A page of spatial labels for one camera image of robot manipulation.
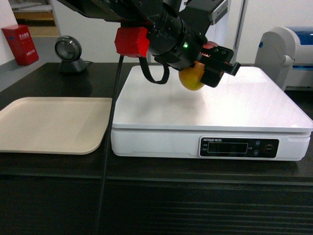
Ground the black cable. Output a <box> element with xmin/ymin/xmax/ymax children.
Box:
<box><xmin>94</xmin><ymin>55</ymin><xmax>171</xmax><ymax>235</ymax></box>

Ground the white receipt printer terminal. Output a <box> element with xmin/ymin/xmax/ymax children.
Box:
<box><xmin>206</xmin><ymin>0</ymin><xmax>248</xmax><ymax>50</ymax></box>

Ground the dark red yellow mango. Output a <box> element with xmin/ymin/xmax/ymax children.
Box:
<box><xmin>178</xmin><ymin>41</ymin><xmax>220</xmax><ymax>92</ymax></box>

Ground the black barcode scanner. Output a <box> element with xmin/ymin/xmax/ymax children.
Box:
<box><xmin>54</xmin><ymin>36</ymin><xmax>87</xmax><ymax>75</ymax></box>

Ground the white checkout scale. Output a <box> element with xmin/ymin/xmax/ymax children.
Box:
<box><xmin>111</xmin><ymin>66</ymin><xmax>313</xmax><ymax>161</ymax></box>

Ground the grey blue label printer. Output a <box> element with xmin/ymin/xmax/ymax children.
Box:
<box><xmin>254</xmin><ymin>26</ymin><xmax>313</xmax><ymax>91</ymax></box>

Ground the red fire extinguisher box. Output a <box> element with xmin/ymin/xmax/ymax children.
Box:
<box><xmin>2</xmin><ymin>24</ymin><xmax>39</xmax><ymax>66</ymax></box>

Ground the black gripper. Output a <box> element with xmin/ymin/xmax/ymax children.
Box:
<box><xmin>147</xmin><ymin>6</ymin><xmax>241</xmax><ymax>88</ymax></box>

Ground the beige plastic tray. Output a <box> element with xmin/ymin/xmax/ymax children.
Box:
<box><xmin>0</xmin><ymin>97</ymin><xmax>112</xmax><ymax>155</ymax></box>

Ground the red wrist camera mount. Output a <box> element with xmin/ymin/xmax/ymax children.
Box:
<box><xmin>114</xmin><ymin>27</ymin><xmax>150</xmax><ymax>58</ymax></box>

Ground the black slatted checkout counter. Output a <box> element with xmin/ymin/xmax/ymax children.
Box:
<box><xmin>0</xmin><ymin>62</ymin><xmax>313</xmax><ymax>235</ymax></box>

